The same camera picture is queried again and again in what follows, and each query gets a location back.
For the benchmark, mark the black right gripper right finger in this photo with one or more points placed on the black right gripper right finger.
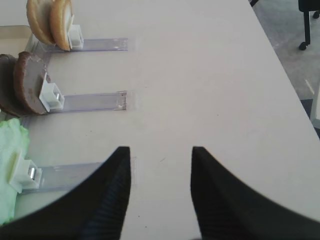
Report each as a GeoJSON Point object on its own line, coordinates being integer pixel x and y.
{"type": "Point", "coordinates": [228, 209]}

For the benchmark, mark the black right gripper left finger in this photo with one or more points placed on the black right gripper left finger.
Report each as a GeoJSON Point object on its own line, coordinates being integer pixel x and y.
{"type": "Point", "coordinates": [94, 210]}

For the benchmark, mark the white pusher block at lettuce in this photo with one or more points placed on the white pusher block at lettuce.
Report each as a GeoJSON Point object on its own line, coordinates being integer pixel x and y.
{"type": "Point", "coordinates": [25, 175]}

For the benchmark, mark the green lettuce leaf in rack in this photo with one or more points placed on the green lettuce leaf in rack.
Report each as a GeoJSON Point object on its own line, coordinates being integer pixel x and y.
{"type": "Point", "coordinates": [14, 139]}

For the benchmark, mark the white pusher block at patties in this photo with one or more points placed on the white pusher block at patties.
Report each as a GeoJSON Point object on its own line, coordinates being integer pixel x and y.
{"type": "Point", "coordinates": [50, 95]}

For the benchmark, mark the brown meat patty behind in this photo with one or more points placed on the brown meat patty behind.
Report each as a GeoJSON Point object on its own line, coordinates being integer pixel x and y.
{"type": "Point", "coordinates": [8, 101]}

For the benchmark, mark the brown meat patty near pusher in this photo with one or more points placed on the brown meat patty near pusher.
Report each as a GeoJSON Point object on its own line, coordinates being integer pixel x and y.
{"type": "Point", "coordinates": [28, 76]}

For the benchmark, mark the white pusher block at buns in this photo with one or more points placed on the white pusher block at buns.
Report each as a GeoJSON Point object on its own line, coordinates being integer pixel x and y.
{"type": "Point", "coordinates": [74, 35]}

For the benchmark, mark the bun slice nearer pusher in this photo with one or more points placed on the bun slice nearer pusher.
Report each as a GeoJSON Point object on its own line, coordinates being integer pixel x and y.
{"type": "Point", "coordinates": [60, 19]}

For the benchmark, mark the bun slice behind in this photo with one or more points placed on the bun slice behind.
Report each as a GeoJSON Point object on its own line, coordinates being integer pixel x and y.
{"type": "Point", "coordinates": [38, 16]}

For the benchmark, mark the black chair leg with caster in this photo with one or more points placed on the black chair leg with caster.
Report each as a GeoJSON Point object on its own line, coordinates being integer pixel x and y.
{"type": "Point", "coordinates": [307, 6]}

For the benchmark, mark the clear rail under lettuce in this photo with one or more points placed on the clear rail under lettuce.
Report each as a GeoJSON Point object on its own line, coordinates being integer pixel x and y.
{"type": "Point", "coordinates": [65, 176]}

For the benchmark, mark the clear rail under patties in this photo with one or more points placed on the clear rail under patties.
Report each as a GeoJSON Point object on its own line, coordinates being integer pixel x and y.
{"type": "Point", "coordinates": [115, 101]}

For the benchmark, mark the clear rail under buns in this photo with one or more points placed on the clear rail under buns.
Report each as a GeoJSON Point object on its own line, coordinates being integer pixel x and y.
{"type": "Point", "coordinates": [89, 45]}

